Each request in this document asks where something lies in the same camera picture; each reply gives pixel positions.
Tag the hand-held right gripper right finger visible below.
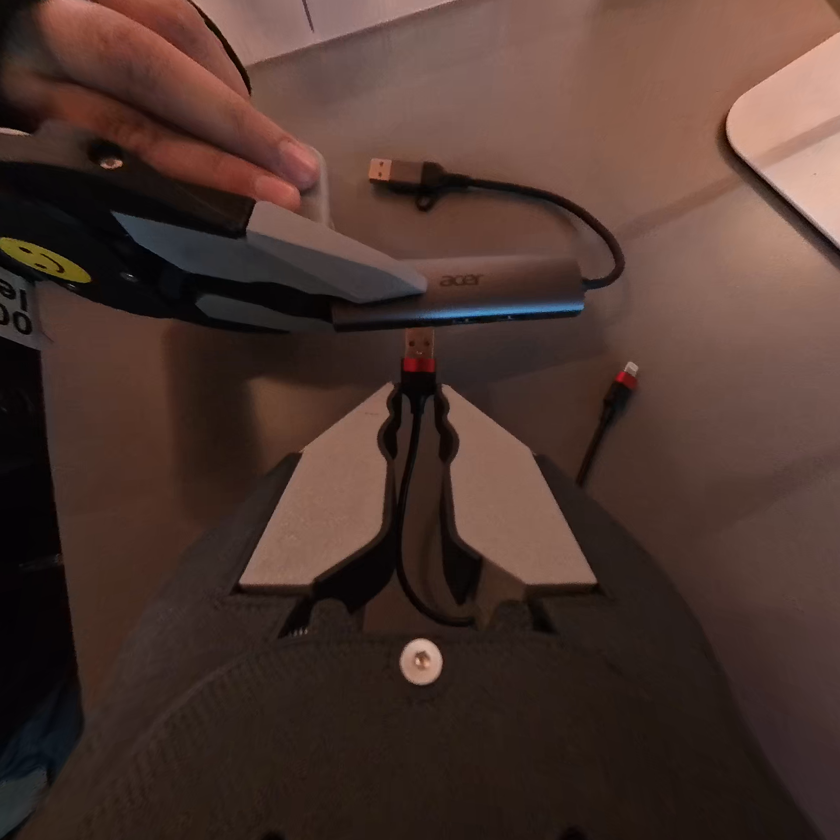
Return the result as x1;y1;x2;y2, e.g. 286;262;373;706
436;384;599;627

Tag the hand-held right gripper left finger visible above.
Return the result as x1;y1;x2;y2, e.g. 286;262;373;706
238;382;399;597

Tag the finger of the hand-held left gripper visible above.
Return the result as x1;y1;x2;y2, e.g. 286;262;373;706
112;200;429;304
193;292;337;333

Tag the grey acer USB hub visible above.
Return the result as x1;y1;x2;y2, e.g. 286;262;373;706
366;156;626;291

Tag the black cable red plug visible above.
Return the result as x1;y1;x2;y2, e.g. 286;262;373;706
392;328;642;629

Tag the clear plastic box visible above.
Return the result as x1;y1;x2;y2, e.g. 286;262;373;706
190;0;605;67

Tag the person's left hand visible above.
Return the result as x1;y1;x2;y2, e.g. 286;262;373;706
0;0;324;212

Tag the person's black clothing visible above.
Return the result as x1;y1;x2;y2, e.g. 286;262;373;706
0;341;85;821

